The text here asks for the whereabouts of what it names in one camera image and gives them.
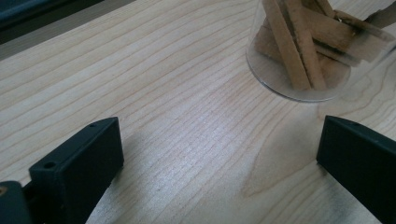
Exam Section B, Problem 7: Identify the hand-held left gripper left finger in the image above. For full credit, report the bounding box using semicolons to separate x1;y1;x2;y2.
28;117;125;224

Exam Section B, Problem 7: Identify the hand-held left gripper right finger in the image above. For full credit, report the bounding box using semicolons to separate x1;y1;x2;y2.
316;115;396;224

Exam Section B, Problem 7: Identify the bunch of brown cinnamon sticks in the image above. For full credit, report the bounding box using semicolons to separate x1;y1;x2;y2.
253;0;396;91

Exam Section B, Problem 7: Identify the glass jar with brown sticks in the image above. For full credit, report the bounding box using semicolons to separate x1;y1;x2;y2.
246;0;396;103

